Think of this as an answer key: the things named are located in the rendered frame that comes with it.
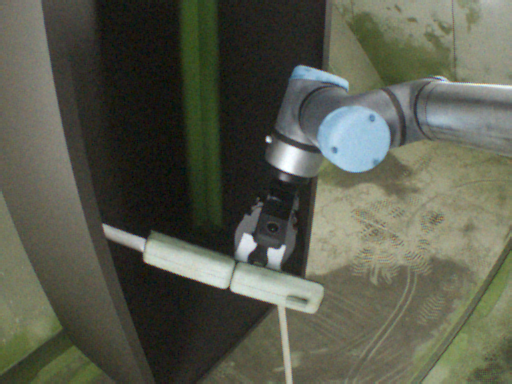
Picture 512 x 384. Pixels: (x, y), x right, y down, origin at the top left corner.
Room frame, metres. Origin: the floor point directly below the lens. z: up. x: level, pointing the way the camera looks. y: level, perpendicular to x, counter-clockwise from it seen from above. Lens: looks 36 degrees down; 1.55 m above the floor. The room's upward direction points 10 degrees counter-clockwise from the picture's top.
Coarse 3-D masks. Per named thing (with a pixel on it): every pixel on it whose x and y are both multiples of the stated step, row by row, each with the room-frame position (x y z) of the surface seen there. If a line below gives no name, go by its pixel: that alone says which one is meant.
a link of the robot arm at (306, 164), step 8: (272, 136) 0.76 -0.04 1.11; (272, 144) 0.74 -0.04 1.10; (280, 144) 0.73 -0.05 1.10; (272, 152) 0.74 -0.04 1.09; (280, 152) 0.73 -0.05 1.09; (288, 152) 0.72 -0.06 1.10; (296, 152) 0.71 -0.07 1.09; (304, 152) 0.71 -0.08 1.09; (312, 152) 0.72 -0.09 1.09; (272, 160) 0.73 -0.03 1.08; (280, 160) 0.72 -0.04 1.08; (288, 160) 0.71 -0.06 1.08; (296, 160) 0.71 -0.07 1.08; (304, 160) 0.71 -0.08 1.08; (312, 160) 0.71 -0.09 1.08; (320, 160) 0.72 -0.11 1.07; (280, 168) 0.72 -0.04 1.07; (288, 168) 0.71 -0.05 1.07; (296, 168) 0.71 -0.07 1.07; (304, 168) 0.71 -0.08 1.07; (312, 168) 0.71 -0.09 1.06; (304, 176) 0.71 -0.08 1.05; (312, 176) 0.71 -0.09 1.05
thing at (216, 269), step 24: (120, 240) 0.72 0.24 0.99; (144, 240) 0.72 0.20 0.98; (168, 240) 0.71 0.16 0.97; (168, 264) 0.68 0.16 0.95; (192, 264) 0.68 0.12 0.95; (216, 264) 0.67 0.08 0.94; (240, 264) 0.68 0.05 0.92; (264, 264) 0.71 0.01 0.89; (240, 288) 0.65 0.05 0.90; (264, 288) 0.64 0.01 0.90; (288, 288) 0.63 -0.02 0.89; (312, 288) 0.63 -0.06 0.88; (312, 312) 0.61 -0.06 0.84
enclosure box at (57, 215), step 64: (0, 0) 0.58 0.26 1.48; (64, 0) 0.93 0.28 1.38; (128, 0) 1.06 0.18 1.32; (192, 0) 1.20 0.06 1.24; (256, 0) 1.10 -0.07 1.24; (320, 0) 0.99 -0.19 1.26; (0, 64) 0.63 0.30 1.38; (64, 64) 0.53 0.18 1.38; (128, 64) 1.07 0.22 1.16; (192, 64) 1.23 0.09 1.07; (256, 64) 1.12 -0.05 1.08; (320, 64) 1.00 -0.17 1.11; (0, 128) 0.70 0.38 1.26; (64, 128) 0.53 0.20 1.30; (128, 128) 1.08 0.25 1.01; (192, 128) 1.25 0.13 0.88; (256, 128) 1.14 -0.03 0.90; (64, 192) 0.57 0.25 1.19; (128, 192) 1.08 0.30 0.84; (192, 192) 1.26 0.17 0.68; (256, 192) 1.17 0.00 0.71; (64, 256) 0.66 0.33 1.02; (128, 256) 1.08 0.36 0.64; (64, 320) 0.83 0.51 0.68; (128, 320) 0.60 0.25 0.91; (192, 320) 0.96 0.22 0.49; (256, 320) 0.95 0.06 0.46
